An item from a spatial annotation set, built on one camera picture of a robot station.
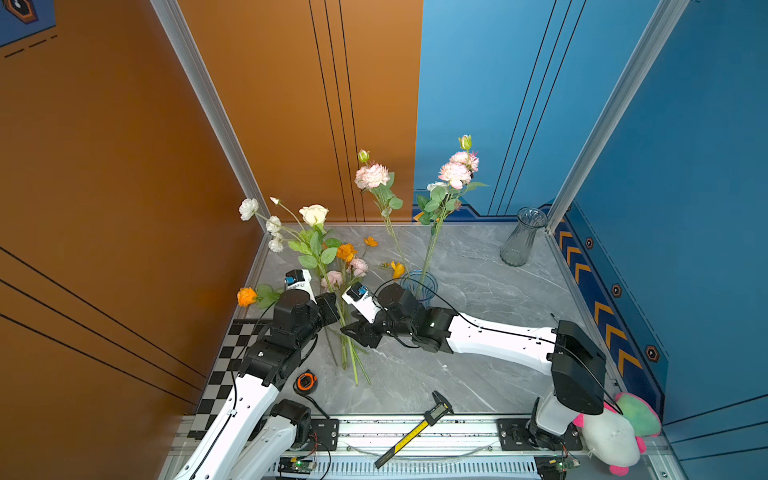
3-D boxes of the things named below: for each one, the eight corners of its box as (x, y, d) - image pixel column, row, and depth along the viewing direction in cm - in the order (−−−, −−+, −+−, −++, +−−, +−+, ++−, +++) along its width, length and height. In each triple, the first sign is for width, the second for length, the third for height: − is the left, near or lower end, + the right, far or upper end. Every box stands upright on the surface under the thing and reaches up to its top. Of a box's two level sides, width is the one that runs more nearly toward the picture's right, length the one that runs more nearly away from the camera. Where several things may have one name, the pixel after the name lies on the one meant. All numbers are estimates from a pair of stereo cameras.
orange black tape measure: (297, 393, 82) (294, 389, 79) (301, 373, 85) (298, 369, 83) (316, 393, 82) (314, 389, 79) (320, 373, 85) (317, 369, 83)
